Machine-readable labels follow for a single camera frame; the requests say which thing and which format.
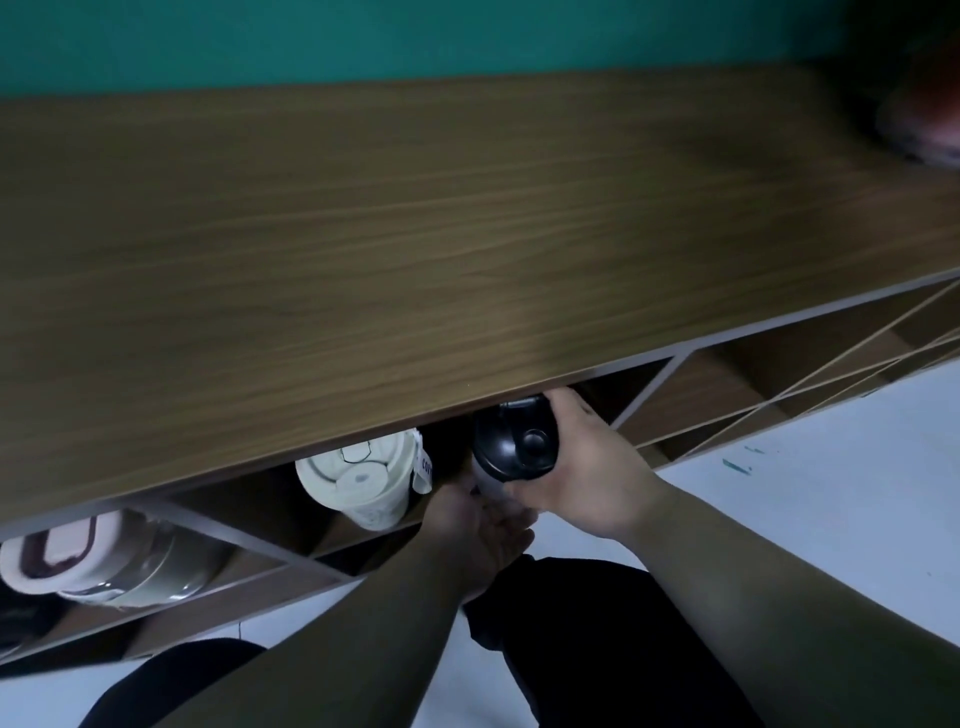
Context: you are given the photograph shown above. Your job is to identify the person's right hand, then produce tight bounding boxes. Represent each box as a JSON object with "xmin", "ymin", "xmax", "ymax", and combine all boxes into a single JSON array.
[{"xmin": 501, "ymin": 387, "xmax": 678, "ymax": 541}]

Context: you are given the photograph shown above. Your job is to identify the wooden shelf cabinet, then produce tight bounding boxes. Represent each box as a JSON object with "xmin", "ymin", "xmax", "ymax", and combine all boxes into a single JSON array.
[{"xmin": 0, "ymin": 63, "xmax": 960, "ymax": 680}]

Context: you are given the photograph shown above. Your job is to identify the red blurry object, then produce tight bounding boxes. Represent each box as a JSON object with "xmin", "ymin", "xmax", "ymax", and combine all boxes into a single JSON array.
[{"xmin": 873, "ymin": 45, "xmax": 960, "ymax": 168}]

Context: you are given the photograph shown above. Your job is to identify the black bottle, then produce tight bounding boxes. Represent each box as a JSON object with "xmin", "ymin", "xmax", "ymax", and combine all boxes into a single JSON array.
[{"xmin": 470, "ymin": 396, "xmax": 562, "ymax": 498}]

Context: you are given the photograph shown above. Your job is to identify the white cup with lid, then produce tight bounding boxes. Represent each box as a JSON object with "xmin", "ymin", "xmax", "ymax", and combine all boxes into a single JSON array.
[{"xmin": 294, "ymin": 429, "xmax": 423, "ymax": 532}]

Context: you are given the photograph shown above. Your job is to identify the person's black trousers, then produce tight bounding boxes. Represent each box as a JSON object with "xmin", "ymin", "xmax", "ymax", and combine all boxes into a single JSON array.
[{"xmin": 78, "ymin": 555, "xmax": 766, "ymax": 728}]

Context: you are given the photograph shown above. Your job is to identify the person's right forearm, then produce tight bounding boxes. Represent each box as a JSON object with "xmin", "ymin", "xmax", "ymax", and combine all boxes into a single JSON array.
[{"xmin": 626, "ymin": 483, "xmax": 960, "ymax": 728}]

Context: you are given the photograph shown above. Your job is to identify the person's left hand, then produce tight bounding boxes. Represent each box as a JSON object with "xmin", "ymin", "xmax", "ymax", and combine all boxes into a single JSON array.
[{"xmin": 418, "ymin": 478, "xmax": 538, "ymax": 604}]

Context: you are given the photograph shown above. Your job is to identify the steel bottle with pink lid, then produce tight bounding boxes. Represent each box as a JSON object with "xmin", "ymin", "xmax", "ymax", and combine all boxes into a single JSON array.
[{"xmin": 0, "ymin": 510, "xmax": 230, "ymax": 609}]

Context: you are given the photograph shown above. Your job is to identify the person's left forearm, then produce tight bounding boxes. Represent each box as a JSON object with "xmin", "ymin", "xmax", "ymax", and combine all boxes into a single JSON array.
[{"xmin": 153, "ymin": 536, "xmax": 481, "ymax": 728}]

